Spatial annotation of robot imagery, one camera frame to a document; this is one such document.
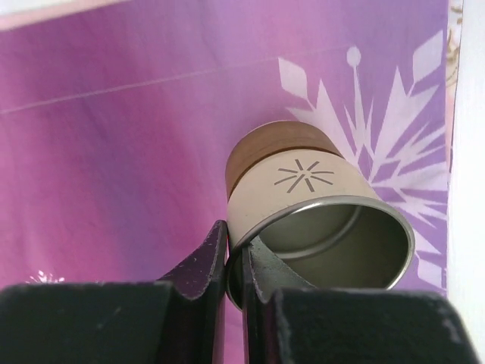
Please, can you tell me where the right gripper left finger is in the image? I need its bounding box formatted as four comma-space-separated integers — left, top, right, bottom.
1, 221, 227, 363

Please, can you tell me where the purple printed placemat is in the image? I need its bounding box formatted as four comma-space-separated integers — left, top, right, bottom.
0, 0, 465, 364

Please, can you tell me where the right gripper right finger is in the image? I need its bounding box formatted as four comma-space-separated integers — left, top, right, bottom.
241, 242, 479, 363

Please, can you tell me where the metal cup with wood band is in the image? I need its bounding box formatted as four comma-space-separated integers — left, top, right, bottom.
225, 121, 415, 307

